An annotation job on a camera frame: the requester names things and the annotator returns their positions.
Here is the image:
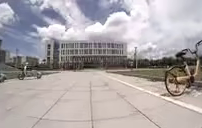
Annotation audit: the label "large white building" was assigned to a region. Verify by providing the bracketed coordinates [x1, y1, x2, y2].
[45, 39, 129, 70]

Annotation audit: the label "row of trees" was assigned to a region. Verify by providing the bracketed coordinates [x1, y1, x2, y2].
[127, 53, 202, 69]

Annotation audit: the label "parked scooter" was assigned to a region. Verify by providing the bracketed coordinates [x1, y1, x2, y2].
[17, 61, 43, 81]

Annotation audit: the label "low distant buildings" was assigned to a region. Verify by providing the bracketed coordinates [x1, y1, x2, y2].
[0, 49, 47, 69]

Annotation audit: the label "yellow bicycle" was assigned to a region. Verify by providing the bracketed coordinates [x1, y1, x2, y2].
[164, 39, 202, 97]

